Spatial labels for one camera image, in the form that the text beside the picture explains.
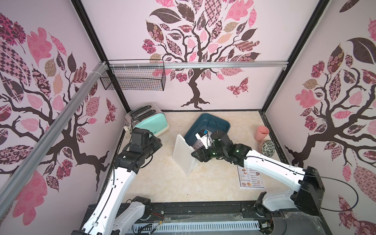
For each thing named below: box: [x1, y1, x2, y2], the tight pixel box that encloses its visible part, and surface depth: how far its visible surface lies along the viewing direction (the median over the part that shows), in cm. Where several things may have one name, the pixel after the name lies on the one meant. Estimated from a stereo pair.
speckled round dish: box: [261, 140, 276, 158], surface depth 97 cm
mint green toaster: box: [124, 103, 170, 138], surface depth 97 cm
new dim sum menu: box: [194, 131, 214, 150], surface depth 68 cm
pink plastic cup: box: [254, 125, 270, 142], surface depth 99 cm
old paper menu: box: [236, 164, 265, 188], surface depth 85 cm
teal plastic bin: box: [184, 113, 231, 147], surface depth 112 cm
